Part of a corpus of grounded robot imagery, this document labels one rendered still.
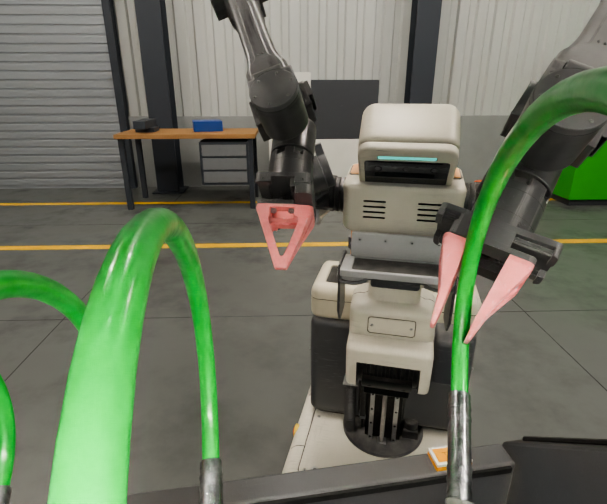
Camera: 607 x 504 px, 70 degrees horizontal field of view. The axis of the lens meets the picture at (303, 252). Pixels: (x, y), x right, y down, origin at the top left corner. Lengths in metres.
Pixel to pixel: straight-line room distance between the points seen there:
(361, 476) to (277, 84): 0.50
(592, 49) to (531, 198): 0.20
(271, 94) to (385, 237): 0.59
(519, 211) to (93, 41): 6.61
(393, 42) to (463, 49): 0.97
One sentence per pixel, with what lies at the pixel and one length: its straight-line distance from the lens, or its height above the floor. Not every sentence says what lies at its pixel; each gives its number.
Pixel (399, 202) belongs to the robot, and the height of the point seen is 1.18.
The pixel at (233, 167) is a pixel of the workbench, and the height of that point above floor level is 0.51.
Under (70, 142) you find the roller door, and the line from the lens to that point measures 7.08.
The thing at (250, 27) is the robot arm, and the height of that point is 1.51.
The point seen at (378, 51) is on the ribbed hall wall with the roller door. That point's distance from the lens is 6.58.
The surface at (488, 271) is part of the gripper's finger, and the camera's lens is 0.43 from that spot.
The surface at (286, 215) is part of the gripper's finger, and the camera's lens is 0.52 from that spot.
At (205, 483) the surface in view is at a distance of 0.39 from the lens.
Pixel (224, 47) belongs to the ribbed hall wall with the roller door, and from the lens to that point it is 6.48.
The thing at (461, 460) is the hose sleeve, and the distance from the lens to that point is 0.38.
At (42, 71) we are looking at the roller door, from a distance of 7.14.
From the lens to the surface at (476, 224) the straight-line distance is 0.35.
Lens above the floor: 1.43
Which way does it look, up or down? 21 degrees down
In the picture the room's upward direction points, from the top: straight up
